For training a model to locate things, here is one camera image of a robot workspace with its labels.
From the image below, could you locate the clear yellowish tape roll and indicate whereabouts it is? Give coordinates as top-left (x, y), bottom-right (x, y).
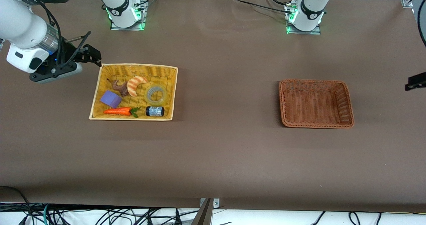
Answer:
top-left (145, 84), bottom-right (168, 107)

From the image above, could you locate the black cable on table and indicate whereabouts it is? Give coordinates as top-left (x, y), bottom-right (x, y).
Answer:
top-left (232, 0), bottom-right (291, 14)

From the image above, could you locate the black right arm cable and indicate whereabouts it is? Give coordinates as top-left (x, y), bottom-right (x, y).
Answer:
top-left (18, 0), bottom-right (92, 67)

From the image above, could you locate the black looped floor cable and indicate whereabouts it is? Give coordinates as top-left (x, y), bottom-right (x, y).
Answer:
top-left (0, 186), bottom-right (32, 225)

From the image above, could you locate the brown angled beam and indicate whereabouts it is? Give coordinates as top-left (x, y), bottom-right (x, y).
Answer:
top-left (191, 198), bottom-right (214, 225)

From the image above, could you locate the orange toy carrot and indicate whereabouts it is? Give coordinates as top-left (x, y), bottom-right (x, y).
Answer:
top-left (103, 107), bottom-right (140, 118)

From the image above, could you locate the brown table mat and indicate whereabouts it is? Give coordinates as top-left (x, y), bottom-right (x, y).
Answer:
top-left (0, 0), bottom-right (426, 213)

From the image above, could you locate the silver metal table bracket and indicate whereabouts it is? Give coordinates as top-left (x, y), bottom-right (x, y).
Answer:
top-left (200, 198), bottom-right (220, 208)

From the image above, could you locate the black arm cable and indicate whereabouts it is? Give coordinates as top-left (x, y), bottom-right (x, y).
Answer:
top-left (417, 1), bottom-right (426, 48)
top-left (18, 0), bottom-right (92, 67)

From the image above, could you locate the green floor cable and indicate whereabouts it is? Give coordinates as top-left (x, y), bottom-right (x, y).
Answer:
top-left (42, 203), bottom-right (51, 225)

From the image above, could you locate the brown toy lion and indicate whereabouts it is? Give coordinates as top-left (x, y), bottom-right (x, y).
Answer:
top-left (107, 79), bottom-right (129, 98)

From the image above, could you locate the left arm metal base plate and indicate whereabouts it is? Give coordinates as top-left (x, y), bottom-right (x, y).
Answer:
top-left (285, 2), bottom-right (321, 35)

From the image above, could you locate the brown wicker rectangular basket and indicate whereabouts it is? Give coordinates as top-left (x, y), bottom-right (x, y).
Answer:
top-left (279, 79), bottom-right (355, 129)

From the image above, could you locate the striped toy croissant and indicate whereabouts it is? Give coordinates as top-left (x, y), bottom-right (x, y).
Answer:
top-left (127, 76), bottom-right (148, 98)

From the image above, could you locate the purple cube block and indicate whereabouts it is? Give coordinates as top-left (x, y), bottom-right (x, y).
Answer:
top-left (100, 91), bottom-right (122, 109)

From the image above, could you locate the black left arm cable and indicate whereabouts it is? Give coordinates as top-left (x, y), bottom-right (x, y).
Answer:
top-left (417, 1), bottom-right (426, 48)

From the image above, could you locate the yellow woven rectangular basket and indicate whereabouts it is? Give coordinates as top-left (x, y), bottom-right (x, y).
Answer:
top-left (89, 64), bottom-right (178, 121)

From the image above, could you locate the small jar with black lid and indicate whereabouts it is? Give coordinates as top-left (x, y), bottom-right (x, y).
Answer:
top-left (145, 106), bottom-right (165, 117)

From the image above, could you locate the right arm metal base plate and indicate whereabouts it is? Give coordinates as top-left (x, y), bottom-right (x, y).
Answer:
top-left (110, 0), bottom-right (147, 31)

